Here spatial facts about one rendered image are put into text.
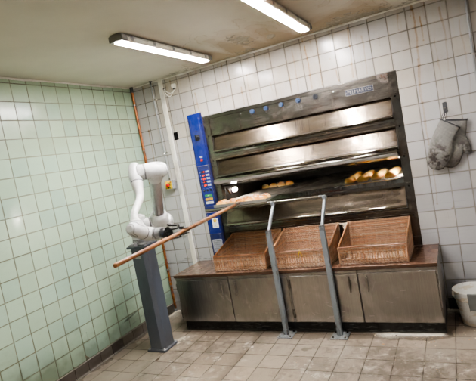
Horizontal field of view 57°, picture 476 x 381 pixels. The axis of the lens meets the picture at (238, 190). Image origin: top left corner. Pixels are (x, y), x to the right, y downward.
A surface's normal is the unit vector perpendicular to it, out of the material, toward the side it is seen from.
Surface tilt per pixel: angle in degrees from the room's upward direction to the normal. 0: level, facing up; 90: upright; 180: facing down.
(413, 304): 88
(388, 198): 70
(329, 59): 90
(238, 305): 90
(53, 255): 90
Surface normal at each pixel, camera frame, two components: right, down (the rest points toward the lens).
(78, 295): 0.88, -0.13
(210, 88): -0.43, 0.15
